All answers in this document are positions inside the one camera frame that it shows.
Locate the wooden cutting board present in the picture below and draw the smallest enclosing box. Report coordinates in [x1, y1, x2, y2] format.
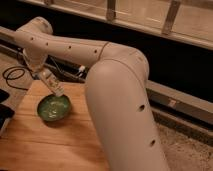
[0, 81, 109, 171]

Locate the black coiled cable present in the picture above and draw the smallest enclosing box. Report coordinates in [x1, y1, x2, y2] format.
[2, 49, 34, 91]

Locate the metal window frame rail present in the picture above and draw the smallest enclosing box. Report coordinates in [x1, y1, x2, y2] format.
[20, 0, 213, 50]

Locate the green ceramic bowl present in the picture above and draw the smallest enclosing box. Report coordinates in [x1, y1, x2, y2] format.
[37, 94, 71, 122]

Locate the black object at left edge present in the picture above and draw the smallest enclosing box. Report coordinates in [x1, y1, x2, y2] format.
[0, 89, 14, 131]

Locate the small white bottle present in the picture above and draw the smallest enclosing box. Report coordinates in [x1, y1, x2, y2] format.
[42, 68, 64, 97]

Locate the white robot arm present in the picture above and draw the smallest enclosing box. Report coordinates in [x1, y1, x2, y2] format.
[14, 17, 170, 171]

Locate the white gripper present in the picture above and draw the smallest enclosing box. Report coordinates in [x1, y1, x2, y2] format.
[28, 60, 45, 76]

